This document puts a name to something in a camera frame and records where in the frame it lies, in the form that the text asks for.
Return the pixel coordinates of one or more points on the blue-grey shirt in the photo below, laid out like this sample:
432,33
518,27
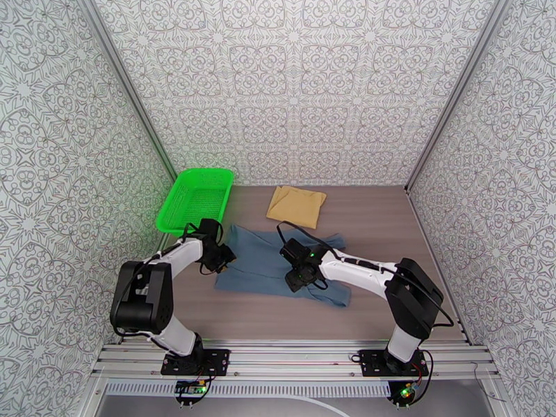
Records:
260,263

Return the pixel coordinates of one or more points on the yellow shirt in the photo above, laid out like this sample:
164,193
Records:
297,207

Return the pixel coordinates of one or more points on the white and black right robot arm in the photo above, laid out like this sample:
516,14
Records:
360,272

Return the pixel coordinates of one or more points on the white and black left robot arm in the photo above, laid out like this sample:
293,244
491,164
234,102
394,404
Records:
139,298

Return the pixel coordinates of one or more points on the green plastic basket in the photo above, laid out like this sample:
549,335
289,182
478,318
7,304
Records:
191,203

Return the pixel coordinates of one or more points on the slotted white vent strip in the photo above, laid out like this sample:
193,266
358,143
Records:
282,389

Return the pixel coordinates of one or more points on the aluminium rail frame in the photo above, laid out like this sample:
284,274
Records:
295,357

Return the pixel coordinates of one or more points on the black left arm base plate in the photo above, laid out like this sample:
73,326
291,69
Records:
217,361

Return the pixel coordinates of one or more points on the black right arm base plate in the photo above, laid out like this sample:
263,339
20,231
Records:
371,363

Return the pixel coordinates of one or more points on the aluminium corner post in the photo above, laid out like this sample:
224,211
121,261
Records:
126,85
456,90

